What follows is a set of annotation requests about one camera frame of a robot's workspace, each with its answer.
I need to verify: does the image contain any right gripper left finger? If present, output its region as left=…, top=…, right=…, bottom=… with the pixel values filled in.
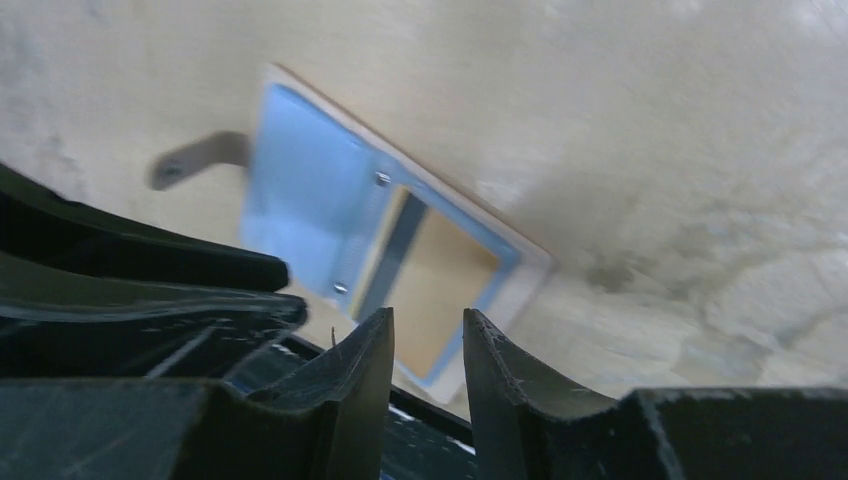
left=248, top=307, right=395, bottom=479

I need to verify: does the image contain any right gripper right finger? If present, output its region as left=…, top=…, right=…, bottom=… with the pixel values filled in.
left=463, top=308, right=617, bottom=479

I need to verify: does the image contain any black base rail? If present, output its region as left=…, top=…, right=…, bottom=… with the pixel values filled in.
left=225, top=335, right=477, bottom=480

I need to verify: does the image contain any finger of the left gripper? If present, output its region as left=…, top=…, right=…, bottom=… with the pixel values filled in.
left=1, top=166, right=289, bottom=292
left=1, top=254, right=307, bottom=378

